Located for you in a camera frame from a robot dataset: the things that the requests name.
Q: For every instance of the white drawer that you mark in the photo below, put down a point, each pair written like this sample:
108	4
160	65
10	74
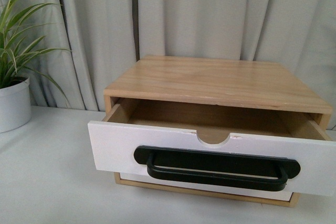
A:
278	195
213	128

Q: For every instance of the black drawer handle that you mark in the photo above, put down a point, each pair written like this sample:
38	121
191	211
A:
221	169

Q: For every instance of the wooden drawer cabinet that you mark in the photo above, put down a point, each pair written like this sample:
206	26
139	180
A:
244	84

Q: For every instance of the grey curtain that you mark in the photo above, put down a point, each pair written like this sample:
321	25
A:
100	39

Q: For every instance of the white plant pot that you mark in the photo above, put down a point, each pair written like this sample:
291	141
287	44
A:
15	105

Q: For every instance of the green spider plant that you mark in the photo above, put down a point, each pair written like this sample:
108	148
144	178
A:
17	52

